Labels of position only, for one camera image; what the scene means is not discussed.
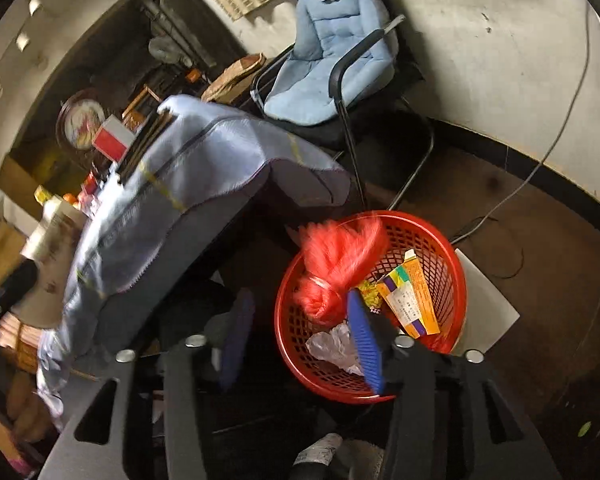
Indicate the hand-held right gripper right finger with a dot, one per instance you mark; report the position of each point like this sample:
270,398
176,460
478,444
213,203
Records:
365,340

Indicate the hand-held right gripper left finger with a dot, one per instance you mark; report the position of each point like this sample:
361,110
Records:
237,340

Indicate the clear plastic bag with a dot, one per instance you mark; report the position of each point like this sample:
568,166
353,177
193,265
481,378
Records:
335,345

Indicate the yellow candy wrapper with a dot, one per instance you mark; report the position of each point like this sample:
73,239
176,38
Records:
367,292

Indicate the orange yellow carton box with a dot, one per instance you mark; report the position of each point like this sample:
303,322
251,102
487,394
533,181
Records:
415,300

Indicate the beige paper carton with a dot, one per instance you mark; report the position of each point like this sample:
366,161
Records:
55,225

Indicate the red plastic mesh basket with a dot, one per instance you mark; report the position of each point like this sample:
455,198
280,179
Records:
430,245

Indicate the green yellow box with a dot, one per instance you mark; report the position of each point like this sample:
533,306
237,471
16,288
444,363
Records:
44,195

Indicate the brown cardboard box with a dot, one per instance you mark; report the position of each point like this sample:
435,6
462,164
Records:
15,180

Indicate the grey white shoe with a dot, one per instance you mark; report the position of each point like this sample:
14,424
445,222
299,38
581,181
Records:
317,452

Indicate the white flat board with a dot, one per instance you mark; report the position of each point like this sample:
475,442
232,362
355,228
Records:
485,305

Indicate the red and white box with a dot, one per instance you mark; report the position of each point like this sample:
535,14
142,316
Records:
111,142

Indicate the light blue tablecloth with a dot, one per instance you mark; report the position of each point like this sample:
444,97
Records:
205,160

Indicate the black clipboard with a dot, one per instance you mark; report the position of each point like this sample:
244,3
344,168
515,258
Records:
145,145

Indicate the brown paper bag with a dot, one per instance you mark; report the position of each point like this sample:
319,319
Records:
235,77

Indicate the small orange box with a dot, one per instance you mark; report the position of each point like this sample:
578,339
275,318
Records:
194,76

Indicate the small desk fan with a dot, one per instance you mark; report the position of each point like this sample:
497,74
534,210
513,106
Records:
162,49

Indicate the light blue seat cushion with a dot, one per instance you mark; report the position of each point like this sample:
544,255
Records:
325,50

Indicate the dark wooden cabinet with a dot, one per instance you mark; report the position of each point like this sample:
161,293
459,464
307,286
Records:
180,10

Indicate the black metal frame chair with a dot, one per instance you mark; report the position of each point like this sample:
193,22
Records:
325,132

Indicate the wooden frame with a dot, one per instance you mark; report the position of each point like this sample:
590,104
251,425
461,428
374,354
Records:
140,105

